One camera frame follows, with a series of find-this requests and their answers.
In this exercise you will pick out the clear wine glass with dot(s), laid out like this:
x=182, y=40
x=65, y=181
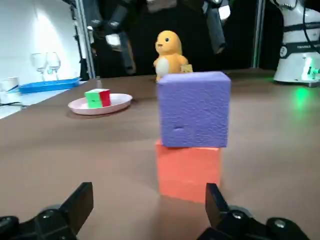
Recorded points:
x=53, y=62
x=38, y=62

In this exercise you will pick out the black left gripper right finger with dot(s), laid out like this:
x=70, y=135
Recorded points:
x=216, y=207

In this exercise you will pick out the aluminium frame post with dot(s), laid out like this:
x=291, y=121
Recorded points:
x=86, y=37
x=258, y=32

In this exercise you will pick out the pale pink round plate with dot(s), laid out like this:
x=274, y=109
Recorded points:
x=115, y=105

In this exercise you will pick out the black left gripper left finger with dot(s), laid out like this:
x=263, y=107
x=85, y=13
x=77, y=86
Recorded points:
x=75, y=207

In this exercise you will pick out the multicoloured puzzle cube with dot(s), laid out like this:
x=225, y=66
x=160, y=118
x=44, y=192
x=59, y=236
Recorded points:
x=97, y=98

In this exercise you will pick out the orange plush toy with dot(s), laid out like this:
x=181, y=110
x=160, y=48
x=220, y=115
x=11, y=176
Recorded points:
x=170, y=55

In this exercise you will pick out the blue plastic tray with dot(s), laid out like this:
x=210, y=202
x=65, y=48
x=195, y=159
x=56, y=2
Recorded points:
x=47, y=85

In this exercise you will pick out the purple foam square block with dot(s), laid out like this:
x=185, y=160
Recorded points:
x=195, y=110

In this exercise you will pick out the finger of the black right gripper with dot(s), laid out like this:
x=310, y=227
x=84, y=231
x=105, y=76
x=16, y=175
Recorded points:
x=216, y=30
x=115, y=35

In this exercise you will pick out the orange foam square block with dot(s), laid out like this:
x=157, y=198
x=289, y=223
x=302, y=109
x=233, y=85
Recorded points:
x=187, y=172

